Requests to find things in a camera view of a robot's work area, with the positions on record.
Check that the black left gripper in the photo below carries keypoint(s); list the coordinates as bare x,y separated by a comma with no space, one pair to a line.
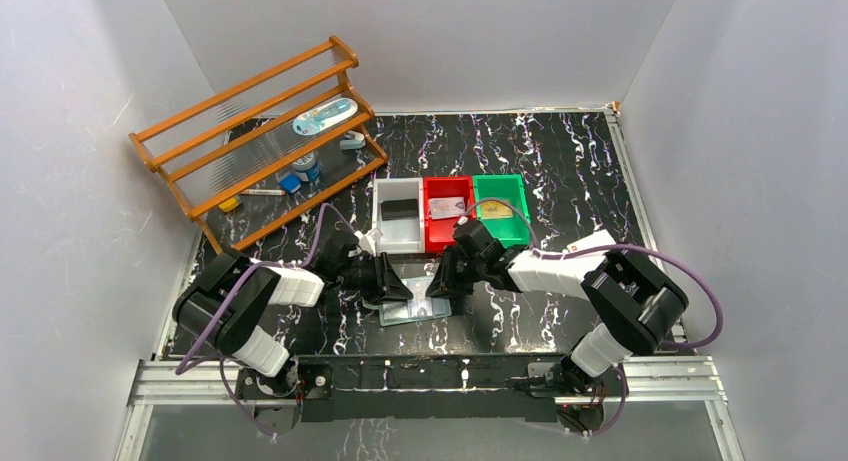
380,278

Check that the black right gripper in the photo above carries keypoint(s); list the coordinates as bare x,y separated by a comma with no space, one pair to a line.
453,272

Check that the white VIP card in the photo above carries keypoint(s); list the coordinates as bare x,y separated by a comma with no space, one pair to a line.
420,306

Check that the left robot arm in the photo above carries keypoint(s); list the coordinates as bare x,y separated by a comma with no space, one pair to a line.
224,304

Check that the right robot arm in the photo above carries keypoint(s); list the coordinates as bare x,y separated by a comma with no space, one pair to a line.
638,304

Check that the silver VIP card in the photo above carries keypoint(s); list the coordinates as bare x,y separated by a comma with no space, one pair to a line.
446,207

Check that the gold card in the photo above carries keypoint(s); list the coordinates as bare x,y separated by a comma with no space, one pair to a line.
492,210

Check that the black card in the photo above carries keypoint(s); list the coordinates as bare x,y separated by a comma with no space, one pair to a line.
399,209

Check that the red plastic bin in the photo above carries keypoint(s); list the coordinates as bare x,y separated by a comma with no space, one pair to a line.
439,233

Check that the white plastic bin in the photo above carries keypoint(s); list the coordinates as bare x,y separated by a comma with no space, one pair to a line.
404,236

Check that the green plastic bin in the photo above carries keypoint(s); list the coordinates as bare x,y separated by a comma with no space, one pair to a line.
507,188

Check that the blue small block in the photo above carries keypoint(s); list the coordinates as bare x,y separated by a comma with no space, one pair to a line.
290,184

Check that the blue tape roll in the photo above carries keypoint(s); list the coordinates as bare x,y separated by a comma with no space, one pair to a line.
307,168

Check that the white small box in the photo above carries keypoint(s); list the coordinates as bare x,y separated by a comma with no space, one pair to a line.
598,238

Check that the light blue white stapler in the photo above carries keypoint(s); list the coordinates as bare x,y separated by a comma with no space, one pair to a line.
352,140

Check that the white marker pen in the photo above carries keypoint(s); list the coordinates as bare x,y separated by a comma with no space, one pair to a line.
263,192

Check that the yellow small block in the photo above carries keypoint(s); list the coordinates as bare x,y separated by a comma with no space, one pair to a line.
229,205

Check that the orange wooden shelf rack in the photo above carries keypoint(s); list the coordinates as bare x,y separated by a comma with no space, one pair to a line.
242,138

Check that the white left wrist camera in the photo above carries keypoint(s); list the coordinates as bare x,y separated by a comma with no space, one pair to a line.
369,242

